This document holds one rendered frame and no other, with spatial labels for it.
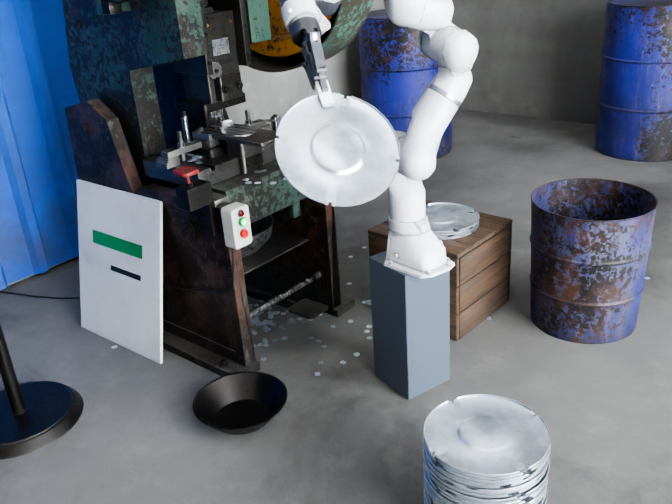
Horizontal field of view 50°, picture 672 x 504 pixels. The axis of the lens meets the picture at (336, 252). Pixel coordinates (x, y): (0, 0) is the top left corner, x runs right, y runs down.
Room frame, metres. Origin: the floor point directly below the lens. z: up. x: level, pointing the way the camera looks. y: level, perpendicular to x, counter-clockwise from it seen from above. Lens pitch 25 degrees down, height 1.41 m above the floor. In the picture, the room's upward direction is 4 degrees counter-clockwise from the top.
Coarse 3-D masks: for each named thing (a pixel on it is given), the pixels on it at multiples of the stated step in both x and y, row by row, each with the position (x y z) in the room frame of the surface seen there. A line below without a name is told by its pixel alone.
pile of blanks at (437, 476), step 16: (432, 464) 1.28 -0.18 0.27; (544, 464) 1.25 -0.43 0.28; (432, 480) 1.29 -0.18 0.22; (448, 480) 1.24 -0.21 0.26; (464, 480) 1.21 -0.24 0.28; (480, 480) 1.20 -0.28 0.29; (496, 480) 1.20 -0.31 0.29; (512, 480) 1.19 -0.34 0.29; (528, 480) 1.22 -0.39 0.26; (544, 480) 1.24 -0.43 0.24; (432, 496) 1.28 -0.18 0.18; (448, 496) 1.24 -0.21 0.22; (464, 496) 1.21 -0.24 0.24; (480, 496) 1.20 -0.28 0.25; (496, 496) 1.19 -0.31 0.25; (512, 496) 1.20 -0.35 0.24; (528, 496) 1.22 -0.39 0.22; (544, 496) 1.26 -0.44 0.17
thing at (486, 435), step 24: (456, 408) 1.44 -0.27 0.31; (480, 408) 1.43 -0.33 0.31; (504, 408) 1.42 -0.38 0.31; (528, 408) 1.41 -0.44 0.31; (432, 432) 1.35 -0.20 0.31; (456, 432) 1.35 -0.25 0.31; (480, 432) 1.33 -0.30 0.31; (504, 432) 1.33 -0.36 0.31; (528, 432) 1.33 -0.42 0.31; (456, 456) 1.26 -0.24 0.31; (480, 456) 1.26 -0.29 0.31; (504, 456) 1.25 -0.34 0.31; (528, 456) 1.25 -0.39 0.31
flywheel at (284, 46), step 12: (276, 0) 2.78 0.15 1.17; (276, 12) 2.78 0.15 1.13; (336, 12) 2.57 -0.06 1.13; (276, 24) 2.79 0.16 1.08; (276, 36) 2.78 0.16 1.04; (288, 36) 2.72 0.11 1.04; (324, 36) 2.64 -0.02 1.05; (252, 48) 2.83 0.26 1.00; (264, 48) 2.79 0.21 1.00; (276, 48) 2.75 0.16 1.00; (288, 48) 2.71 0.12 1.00; (300, 48) 2.67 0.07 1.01
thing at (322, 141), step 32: (352, 96) 1.69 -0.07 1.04; (288, 128) 1.61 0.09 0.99; (320, 128) 1.62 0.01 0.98; (352, 128) 1.63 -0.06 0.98; (384, 128) 1.64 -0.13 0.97; (288, 160) 1.55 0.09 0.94; (320, 160) 1.56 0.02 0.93; (352, 160) 1.57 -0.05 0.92; (384, 160) 1.58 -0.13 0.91; (320, 192) 1.50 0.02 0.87; (352, 192) 1.52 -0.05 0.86
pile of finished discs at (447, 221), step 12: (432, 204) 2.63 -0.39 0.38; (444, 204) 2.63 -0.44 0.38; (456, 204) 2.61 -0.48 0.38; (432, 216) 2.50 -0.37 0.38; (444, 216) 2.49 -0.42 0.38; (456, 216) 2.48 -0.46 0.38; (468, 216) 2.48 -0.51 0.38; (432, 228) 2.40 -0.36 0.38; (444, 228) 2.39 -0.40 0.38; (456, 228) 2.38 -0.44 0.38; (468, 228) 2.41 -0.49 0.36
